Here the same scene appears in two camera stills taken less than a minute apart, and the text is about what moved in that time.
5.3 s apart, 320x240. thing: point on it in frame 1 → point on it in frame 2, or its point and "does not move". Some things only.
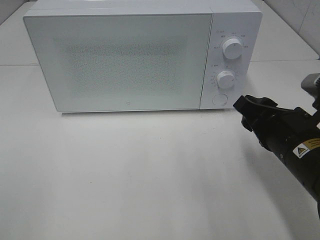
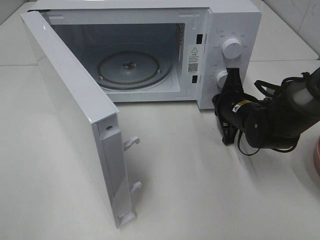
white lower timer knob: x=225 y=79 does not move
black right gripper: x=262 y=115 → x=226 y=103
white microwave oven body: x=147 y=55 does not move
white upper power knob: x=232 y=48 does not move
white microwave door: x=105 y=62 → x=90 y=118
